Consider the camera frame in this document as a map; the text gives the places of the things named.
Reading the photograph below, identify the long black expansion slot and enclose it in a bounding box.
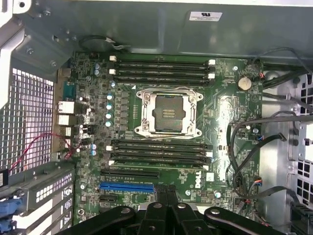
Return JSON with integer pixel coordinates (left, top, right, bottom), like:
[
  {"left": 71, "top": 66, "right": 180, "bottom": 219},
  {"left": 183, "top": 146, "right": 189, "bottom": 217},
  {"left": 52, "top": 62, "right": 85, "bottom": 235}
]
[{"left": 100, "top": 168, "right": 160, "bottom": 179}]

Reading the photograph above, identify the blue expansion slot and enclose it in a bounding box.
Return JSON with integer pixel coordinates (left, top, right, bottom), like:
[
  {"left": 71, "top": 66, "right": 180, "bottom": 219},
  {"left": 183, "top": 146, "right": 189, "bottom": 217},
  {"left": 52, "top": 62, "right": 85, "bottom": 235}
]
[{"left": 98, "top": 181, "right": 156, "bottom": 194}]

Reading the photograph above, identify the silver coin cell battery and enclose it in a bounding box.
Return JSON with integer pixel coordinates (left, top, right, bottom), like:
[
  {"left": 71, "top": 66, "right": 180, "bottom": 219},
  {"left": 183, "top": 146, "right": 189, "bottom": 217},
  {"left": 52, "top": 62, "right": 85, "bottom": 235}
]
[{"left": 235, "top": 75, "right": 253, "bottom": 91}]

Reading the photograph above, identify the black RAM slot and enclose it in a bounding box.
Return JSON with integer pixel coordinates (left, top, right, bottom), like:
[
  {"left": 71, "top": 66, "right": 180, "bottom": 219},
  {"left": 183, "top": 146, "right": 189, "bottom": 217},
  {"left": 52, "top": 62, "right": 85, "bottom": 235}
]
[
  {"left": 109, "top": 69, "right": 216, "bottom": 79},
  {"left": 107, "top": 160, "right": 211, "bottom": 171},
  {"left": 107, "top": 145, "right": 214, "bottom": 157},
  {"left": 107, "top": 139, "right": 214, "bottom": 150},
  {"left": 109, "top": 56, "right": 216, "bottom": 66},
  {"left": 111, "top": 75, "right": 216, "bottom": 86},
  {"left": 107, "top": 152, "right": 214, "bottom": 164},
  {"left": 109, "top": 62, "right": 216, "bottom": 72}
]

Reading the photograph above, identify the black cable bundle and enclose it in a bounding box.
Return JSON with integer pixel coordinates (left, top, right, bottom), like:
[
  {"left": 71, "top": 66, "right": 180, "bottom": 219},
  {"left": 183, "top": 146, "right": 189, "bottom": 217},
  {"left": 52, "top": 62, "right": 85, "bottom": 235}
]
[{"left": 226, "top": 110, "right": 313, "bottom": 196}]

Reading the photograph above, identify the silver CPU socket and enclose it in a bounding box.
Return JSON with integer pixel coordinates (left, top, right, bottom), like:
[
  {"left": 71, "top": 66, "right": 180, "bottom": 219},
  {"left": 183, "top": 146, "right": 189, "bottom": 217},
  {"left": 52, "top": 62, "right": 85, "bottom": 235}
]
[{"left": 134, "top": 85, "right": 204, "bottom": 141}]

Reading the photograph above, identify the perforated metal slot cover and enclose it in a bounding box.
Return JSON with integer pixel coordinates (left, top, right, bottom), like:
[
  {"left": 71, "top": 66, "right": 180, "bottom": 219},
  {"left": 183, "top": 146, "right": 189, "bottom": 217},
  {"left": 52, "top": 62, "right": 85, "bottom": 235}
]
[{"left": 24, "top": 170, "right": 74, "bottom": 216}]

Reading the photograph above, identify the blue plastic card latch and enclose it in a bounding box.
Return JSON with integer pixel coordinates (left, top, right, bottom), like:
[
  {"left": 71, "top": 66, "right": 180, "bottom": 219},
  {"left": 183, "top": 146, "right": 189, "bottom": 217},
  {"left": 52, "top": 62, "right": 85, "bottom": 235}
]
[{"left": 0, "top": 193, "right": 24, "bottom": 235}]

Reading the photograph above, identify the black cable with plug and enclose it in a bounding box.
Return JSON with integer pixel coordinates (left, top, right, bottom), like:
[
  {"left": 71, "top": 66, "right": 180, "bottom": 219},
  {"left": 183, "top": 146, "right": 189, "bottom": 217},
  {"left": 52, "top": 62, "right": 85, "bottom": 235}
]
[{"left": 232, "top": 134, "right": 287, "bottom": 194}]

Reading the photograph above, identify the thin red wire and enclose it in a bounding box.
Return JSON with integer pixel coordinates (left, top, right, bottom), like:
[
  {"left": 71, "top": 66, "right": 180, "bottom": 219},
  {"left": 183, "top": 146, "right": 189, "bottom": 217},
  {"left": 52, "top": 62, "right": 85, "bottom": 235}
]
[{"left": 8, "top": 131, "right": 75, "bottom": 175}]

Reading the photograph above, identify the grey metal PC case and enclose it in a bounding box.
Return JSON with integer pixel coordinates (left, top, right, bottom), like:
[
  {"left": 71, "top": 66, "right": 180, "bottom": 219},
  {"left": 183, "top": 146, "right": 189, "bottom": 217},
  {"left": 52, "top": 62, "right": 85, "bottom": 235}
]
[{"left": 0, "top": 0, "right": 313, "bottom": 235}]

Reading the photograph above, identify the short black expansion slot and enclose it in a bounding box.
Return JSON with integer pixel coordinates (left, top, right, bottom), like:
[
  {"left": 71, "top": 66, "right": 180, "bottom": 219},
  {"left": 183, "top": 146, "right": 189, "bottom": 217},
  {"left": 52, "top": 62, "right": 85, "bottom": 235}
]
[{"left": 98, "top": 195, "right": 117, "bottom": 204}]

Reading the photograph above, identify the black looped cable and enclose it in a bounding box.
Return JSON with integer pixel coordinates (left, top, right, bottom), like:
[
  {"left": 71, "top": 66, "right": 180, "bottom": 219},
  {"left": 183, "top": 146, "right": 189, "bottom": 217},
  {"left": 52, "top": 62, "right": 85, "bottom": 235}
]
[{"left": 79, "top": 35, "right": 132, "bottom": 51}]

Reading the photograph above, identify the white printed label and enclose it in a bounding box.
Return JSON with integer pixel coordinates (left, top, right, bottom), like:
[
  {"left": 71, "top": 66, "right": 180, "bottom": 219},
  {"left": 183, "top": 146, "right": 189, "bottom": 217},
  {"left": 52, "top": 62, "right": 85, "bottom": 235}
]
[{"left": 188, "top": 10, "right": 224, "bottom": 23}]

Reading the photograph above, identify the green Dell motherboard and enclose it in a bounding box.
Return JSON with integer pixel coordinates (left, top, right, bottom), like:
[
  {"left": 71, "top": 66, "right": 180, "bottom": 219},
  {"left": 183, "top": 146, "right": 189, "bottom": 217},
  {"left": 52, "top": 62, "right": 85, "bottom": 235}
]
[{"left": 71, "top": 50, "right": 265, "bottom": 227}]

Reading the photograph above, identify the thin black wire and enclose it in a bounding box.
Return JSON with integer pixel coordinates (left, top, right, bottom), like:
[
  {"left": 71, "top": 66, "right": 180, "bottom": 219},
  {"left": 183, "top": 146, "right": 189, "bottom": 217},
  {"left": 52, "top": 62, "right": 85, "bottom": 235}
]
[{"left": 249, "top": 47, "right": 313, "bottom": 76}]

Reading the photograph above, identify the silver rear port block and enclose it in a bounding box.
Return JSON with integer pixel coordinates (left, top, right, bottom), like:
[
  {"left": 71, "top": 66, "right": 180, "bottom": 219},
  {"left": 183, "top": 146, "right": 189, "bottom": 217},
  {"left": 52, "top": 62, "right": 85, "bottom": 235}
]
[{"left": 55, "top": 68, "right": 76, "bottom": 154}]

